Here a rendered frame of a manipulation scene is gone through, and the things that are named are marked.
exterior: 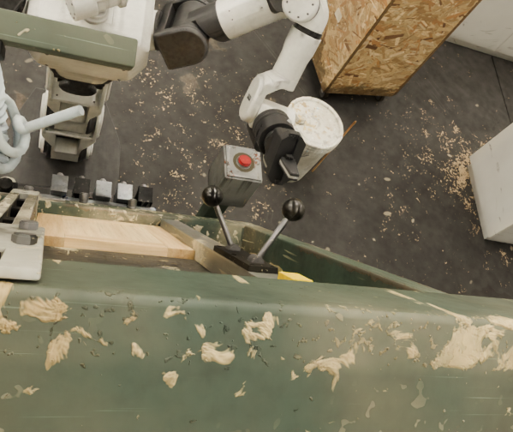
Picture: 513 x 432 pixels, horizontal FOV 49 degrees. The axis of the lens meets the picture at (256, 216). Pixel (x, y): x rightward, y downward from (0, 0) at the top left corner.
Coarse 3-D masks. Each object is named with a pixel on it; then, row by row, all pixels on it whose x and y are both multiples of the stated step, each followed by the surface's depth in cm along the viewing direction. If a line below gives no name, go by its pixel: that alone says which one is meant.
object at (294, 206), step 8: (288, 200) 90; (296, 200) 90; (288, 208) 89; (296, 208) 89; (304, 208) 90; (288, 216) 90; (296, 216) 90; (280, 224) 90; (280, 232) 90; (272, 240) 90; (264, 248) 90; (248, 256) 90; (256, 256) 89
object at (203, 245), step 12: (168, 228) 143; (180, 228) 135; (192, 228) 139; (180, 240) 129; (192, 240) 119; (204, 240) 118; (204, 252) 109; (216, 252) 102; (204, 264) 108; (216, 264) 101; (228, 264) 95; (252, 276) 83; (264, 276) 83; (276, 276) 85
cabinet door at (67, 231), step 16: (48, 224) 123; (64, 224) 129; (80, 224) 134; (96, 224) 139; (112, 224) 143; (128, 224) 147; (48, 240) 106; (64, 240) 107; (80, 240) 108; (96, 240) 109; (112, 240) 112; (128, 240) 116; (144, 240) 122; (160, 240) 124; (176, 240) 128; (176, 256) 114; (192, 256) 115
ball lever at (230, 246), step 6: (210, 186) 98; (216, 186) 98; (204, 192) 98; (210, 192) 97; (216, 192) 97; (222, 192) 98; (204, 198) 97; (210, 198) 97; (216, 198) 97; (222, 198) 98; (210, 204) 98; (216, 204) 98; (216, 210) 99; (222, 216) 99; (222, 222) 99; (222, 228) 100; (228, 234) 100; (228, 240) 100; (228, 246) 101; (234, 246) 100
